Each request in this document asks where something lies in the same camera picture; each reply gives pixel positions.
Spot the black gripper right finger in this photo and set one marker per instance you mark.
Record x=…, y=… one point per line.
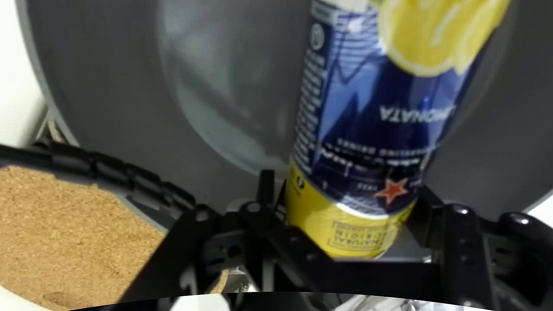
x=489, y=253

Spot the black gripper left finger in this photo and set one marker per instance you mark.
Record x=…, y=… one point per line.
x=200, y=242

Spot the blue yellow lemon soda can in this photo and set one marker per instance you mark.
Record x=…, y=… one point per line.
x=368, y=144

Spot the round wooden mat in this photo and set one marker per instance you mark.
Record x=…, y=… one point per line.
x=57, y=242

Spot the grey frying pan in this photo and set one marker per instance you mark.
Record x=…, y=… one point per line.
x=114, y=87

